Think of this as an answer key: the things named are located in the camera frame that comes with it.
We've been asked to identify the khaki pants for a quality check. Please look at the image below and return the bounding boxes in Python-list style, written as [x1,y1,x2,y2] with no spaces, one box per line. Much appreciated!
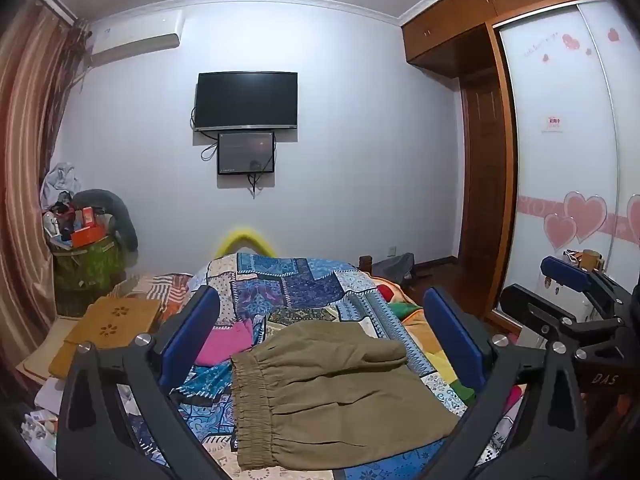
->
[230,321,463,471]

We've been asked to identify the striped orange pillow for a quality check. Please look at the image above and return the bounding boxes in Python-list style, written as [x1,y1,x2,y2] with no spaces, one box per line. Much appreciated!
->
[112,274,193,321]

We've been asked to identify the orange box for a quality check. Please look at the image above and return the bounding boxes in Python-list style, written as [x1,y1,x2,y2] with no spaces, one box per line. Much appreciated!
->
[70,225,109,249]

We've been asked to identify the white air conditioner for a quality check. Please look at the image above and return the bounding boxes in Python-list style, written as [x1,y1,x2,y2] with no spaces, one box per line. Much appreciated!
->
[89,10,187,67]

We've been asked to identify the wooden lap desk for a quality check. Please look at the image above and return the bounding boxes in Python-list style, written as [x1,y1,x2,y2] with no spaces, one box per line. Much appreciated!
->
[47,296,163,378]

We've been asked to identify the white heart-print wardrobe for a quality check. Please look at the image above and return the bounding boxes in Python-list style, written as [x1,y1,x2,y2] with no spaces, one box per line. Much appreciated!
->
[492,0,640,333]

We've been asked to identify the beige cushion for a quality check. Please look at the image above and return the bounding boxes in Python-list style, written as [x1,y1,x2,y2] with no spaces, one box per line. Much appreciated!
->
[15,315,81,386]

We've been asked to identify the blue patchwork bed sheet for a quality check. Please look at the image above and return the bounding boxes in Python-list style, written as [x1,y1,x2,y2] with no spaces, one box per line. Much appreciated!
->
[117,252,531,480]

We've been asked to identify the multicoloured fleece blanket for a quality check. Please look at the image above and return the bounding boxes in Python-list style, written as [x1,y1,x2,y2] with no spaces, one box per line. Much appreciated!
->
[370,280,531,416]

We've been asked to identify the black wall television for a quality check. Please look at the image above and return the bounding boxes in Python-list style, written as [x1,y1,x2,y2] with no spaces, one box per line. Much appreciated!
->
[194,72,299,132]

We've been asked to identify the wooden overhead cabinet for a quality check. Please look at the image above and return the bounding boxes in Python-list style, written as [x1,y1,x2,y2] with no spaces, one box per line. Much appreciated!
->
[400,0,608,78]

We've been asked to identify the yellow curved tube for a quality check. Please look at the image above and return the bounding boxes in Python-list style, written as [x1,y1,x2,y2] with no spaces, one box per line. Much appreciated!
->
[214,225,277,261]

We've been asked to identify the wooden room door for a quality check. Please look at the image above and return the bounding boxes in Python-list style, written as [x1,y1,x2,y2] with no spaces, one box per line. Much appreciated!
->
[457,75,507,281]

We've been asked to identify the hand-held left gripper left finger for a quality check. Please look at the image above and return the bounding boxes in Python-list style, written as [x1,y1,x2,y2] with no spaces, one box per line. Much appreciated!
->
[56,285,231,480]

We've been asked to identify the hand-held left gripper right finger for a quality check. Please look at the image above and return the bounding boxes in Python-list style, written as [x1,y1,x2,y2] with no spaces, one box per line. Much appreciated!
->
[422,287,588,480]

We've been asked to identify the dark grey bag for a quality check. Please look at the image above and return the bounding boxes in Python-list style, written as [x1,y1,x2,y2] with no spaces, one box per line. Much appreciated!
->
[371,252,417,286]

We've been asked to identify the grey plush pillow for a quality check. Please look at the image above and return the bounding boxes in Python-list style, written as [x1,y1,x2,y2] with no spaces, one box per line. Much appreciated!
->
[72,189,140,253]

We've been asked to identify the striped brown curtain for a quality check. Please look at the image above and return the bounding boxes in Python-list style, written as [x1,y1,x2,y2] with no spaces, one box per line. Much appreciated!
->
[0,0,93,391]

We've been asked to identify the pile of papers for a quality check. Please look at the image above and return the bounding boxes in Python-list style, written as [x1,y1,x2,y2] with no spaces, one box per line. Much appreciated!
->
[20,380,66,461]

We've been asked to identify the grey-white clothes pile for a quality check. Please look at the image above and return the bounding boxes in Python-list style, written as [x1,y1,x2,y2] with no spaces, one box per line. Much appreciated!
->
[41,162,81,211]

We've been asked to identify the small black wall monitor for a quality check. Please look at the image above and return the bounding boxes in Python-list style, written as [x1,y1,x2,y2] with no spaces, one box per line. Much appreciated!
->
[216,131,277,176]

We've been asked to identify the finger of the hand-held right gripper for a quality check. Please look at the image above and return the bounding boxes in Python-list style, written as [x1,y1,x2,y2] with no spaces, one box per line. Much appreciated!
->
[500,284,626,342]
[540,256,632,318]

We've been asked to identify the pink cloth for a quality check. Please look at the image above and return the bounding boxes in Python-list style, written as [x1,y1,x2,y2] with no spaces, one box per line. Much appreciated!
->
[194,320,256,367]

